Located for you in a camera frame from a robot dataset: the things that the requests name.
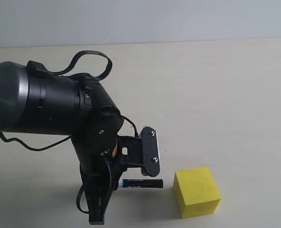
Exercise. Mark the black and white whiteboard marker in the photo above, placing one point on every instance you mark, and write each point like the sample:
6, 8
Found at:
141, 183

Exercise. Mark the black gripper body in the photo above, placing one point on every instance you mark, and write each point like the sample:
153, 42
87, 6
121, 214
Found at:
100, 174

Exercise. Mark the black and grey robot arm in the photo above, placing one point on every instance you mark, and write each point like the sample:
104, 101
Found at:
34, 100

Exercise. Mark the yellow foam cube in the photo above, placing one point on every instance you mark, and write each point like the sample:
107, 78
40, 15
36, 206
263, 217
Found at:
196, 192

